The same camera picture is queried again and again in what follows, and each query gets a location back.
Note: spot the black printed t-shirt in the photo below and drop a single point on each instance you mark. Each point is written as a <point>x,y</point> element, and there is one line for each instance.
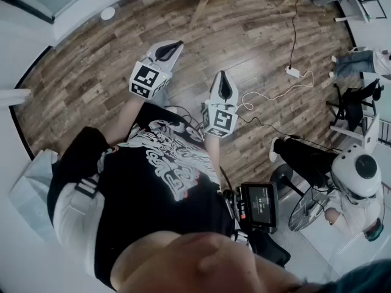
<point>137,209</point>

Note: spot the person's left forearm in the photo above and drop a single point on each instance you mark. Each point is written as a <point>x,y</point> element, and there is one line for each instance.
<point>128,117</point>

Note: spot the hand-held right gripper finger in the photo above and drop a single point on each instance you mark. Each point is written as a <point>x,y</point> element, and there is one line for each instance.
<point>215,90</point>
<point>233,95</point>

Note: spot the black waist monitor rig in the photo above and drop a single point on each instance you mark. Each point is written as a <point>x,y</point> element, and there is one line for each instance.
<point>259,206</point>

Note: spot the white camera helmet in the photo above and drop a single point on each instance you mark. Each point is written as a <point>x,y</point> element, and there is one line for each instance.
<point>345,169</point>

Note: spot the white metal desk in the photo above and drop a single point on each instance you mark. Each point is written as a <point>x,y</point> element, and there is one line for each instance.
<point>363,11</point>

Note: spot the white harness vest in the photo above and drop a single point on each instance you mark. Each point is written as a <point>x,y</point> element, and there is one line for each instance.
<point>73,218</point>

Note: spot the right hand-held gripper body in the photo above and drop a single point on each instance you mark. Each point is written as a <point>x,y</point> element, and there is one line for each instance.
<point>221,119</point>

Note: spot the person's face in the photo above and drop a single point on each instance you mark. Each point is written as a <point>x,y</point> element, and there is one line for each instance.
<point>198,264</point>

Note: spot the white power strip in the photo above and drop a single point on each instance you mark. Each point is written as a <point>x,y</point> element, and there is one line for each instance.
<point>292,71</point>

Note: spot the person's right forearm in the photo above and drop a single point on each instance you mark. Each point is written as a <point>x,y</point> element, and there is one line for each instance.
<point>212,148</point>

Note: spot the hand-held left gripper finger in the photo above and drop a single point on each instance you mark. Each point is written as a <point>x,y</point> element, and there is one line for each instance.
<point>177,56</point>
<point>159,46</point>

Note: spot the white round floor disc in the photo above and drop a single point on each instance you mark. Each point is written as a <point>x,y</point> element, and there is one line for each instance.
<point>107,13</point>

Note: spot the black office chair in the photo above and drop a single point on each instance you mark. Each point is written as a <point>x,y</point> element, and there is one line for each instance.
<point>354,105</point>

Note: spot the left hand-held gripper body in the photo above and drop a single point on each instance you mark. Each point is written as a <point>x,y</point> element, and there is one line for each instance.
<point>143,78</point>

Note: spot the round dark side table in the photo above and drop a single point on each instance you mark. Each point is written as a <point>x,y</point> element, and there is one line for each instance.
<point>308,209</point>

